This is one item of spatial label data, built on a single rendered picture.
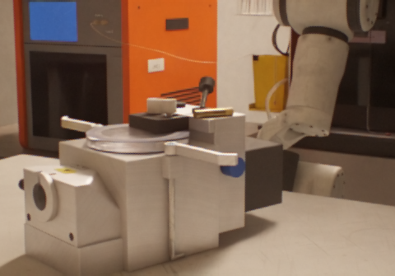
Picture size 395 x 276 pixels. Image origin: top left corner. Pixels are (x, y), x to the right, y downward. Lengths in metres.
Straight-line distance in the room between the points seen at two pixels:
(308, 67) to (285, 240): 0.41
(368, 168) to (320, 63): 1.11
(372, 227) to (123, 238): 0.25
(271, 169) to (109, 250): 0.20
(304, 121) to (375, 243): 0.37
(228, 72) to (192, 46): 1.61
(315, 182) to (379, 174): 1.14
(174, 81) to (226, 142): 1.32
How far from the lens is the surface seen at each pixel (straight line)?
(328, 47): 1.06
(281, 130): 1.04
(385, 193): 2.14
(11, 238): 0.71
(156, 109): 0.67
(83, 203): 0.58
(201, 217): 0.65
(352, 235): 0.72
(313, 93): 1.04
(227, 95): 3.67
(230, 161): 0.57
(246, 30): 3.59
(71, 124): 0.73
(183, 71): 2.01
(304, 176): 1.01
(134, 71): 1.82
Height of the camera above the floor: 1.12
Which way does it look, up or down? 11 degrees down
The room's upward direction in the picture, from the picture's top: straight up
